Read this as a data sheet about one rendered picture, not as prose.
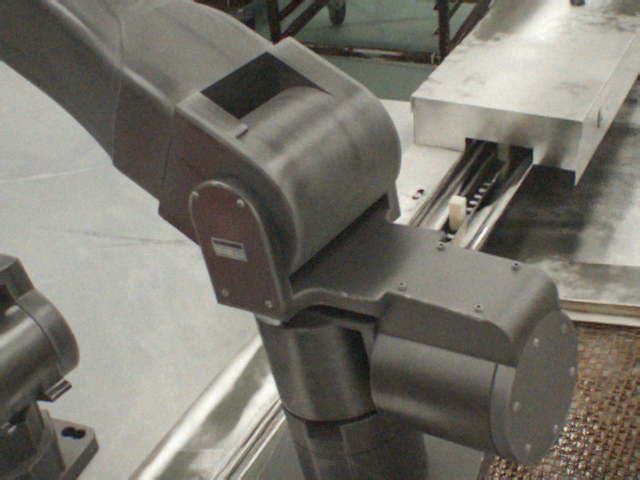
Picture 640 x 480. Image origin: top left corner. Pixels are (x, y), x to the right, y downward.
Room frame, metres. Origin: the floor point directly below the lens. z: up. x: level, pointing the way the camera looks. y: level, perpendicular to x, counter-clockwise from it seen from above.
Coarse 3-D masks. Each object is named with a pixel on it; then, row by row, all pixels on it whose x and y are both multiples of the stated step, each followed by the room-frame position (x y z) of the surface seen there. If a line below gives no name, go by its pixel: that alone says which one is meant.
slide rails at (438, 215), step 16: (480, 144) 0.92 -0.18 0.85; (496, 144) 0.91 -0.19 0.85; (480, 160) 0.88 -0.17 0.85; (512, 160) 0.88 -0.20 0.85; (464, 176) 0.85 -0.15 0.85; (496, 176) 0.85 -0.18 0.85; (448, 192) 0.83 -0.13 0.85; (464, 192) 0.82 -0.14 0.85; (496, 192) 0.82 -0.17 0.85; (432, 208) 0.80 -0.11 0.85; (448, 208) 0.80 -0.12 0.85; (480, 208) 0.79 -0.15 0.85; (432, 224) 0.77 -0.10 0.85; (464, 224) 0.77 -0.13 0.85; (464, 240) 0.74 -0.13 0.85; (272, 432) 0.52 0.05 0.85; (256, 448) 0.50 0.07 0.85; (272, 448) 0.50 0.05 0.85; (240, 464) 0.49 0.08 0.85; (256, 464) 0.49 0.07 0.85
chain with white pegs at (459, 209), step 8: (504, 144) 0.89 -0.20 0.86; (504, 152) 0.89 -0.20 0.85; (496, 160) 0.89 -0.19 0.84; (504, 160) 0.89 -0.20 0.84; (496, 168) 0.88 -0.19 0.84; (488, 176) 0.87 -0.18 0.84; (480, 184) 0.85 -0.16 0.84; (488, 184) 0.85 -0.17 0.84; (480, 192) 0.84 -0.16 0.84; (456, 200) 0.78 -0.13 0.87; (464, 200) 0.78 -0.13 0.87; (472, 200) 0.83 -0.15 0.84; (456, 208) 0.77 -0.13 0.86; (464, 208) 0.78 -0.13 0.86; (472, 208) 0.81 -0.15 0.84; (456, 216) 0.77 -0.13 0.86; (464, 216) 0.78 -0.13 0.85; (456, 224) 0.77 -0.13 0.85; (448, 232) 0.77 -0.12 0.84; (456, 232) 0.77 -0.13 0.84; (448, 240) 0.76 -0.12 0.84
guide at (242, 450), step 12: (468, 156) 0.89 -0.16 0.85; (456, 168) 0.86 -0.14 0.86; (444, 180) 0.83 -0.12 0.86; (432, 192) 0.81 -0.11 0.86; (432, 204) 0.80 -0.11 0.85; (420, 216) 0.78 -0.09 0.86; (276, 408) 0.54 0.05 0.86; (264, 420) 0.52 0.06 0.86; (252, 432) 0.51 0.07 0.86; (240, 444) 0.50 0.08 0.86; (252, 444) 0.51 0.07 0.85; (240, 456) 0.49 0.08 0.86; (228, 468) 0.48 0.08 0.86
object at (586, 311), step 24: (576, 312) 0.56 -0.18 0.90; (600, 312) 0.55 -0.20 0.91; (624, 312) 0.54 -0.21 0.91; (600, 336) 0.53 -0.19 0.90; (624, 336) 0.52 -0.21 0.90; (624, 360) 0.50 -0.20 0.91; (576, 384) 0.48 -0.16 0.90; (624, 384) 0.47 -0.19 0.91; (576, 408) 0.46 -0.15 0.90; (624, 408) 0.45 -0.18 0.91; (576, 432) 0.44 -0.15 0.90; (576, 456) 0.42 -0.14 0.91
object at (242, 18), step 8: (192, 0) 3.44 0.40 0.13; (200, 0) 3.42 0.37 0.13; (208, 0) 3.40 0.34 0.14; (216, 0) 3.38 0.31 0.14; (224, 0) 3.36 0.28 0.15; (232, 0) 3.34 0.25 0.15; (240, 0) 3.33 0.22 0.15; (248, 0) 3.37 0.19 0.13; (232, 8) 3.34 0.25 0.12; (240, 8) 3.32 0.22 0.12; (248, 8) 3.35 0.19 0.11; (232, 16) 3.32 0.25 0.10; (240, 16) 3.31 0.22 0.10; (248, 16) 3.34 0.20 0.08; (248, 24) 3.35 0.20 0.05
